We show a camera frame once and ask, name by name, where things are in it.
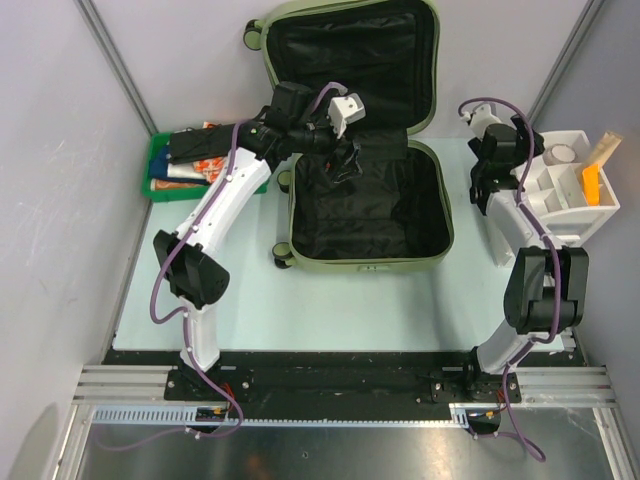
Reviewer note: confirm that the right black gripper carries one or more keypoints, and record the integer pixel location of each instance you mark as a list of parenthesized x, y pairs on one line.
[(519, 155)]

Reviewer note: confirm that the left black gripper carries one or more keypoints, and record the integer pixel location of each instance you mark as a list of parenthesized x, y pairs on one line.
[(351, 168)]

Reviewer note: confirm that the olive green hard-shell suitcase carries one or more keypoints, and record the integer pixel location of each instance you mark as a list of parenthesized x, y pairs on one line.
[(395, 216)]

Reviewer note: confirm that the orange yellow tube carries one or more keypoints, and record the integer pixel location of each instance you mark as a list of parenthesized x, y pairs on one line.
[(590, 184)]

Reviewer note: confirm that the floral tulip print cloth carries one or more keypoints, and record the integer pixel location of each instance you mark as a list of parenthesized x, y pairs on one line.
[(210, 168)]

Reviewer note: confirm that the black cloth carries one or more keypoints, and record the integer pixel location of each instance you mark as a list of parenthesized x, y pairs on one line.
[(193, 145)]

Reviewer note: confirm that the white cloth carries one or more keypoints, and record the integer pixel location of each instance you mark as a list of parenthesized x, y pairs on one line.
[(184, 171)]

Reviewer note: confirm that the orange rabbit print cloth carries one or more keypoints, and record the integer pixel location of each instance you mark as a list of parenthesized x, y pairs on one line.
[(165, 185)]

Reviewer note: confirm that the navy blue cloth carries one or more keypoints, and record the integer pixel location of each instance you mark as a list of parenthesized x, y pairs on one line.
[(158, 166)]

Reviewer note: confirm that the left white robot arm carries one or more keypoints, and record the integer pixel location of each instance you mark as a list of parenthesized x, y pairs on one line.
[(190, 281)]

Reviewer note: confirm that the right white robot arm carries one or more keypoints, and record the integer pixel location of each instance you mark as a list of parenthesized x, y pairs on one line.
[(546, 290)]

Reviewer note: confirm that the white plastic drawer organizer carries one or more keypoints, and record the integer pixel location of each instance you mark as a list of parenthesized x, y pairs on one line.
[(554, 194)]

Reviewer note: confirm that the green plastic tray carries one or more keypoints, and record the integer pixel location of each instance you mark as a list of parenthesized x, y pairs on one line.
[(156, 142)]

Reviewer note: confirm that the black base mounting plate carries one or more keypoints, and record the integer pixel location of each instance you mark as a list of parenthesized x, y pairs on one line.
[(340, 386)]

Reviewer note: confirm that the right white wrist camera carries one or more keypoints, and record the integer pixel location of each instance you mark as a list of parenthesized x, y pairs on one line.
[(480, 118)]

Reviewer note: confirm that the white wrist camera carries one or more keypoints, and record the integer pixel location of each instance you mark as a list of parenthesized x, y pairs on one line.
[(343, 111), (480, 118)]

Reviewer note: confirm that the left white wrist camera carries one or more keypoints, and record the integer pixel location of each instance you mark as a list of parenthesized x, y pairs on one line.
[(343, 111)]

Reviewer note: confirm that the right aluminium frame post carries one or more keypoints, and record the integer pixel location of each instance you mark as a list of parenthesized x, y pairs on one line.
[(545, 105)]

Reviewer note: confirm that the aluminium frame post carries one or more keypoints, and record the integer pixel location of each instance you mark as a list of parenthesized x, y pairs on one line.
[(545, 105), (109, 49)]

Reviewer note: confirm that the left aluminium frame post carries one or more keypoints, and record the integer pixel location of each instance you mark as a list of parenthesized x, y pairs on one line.
[(109, 49)]

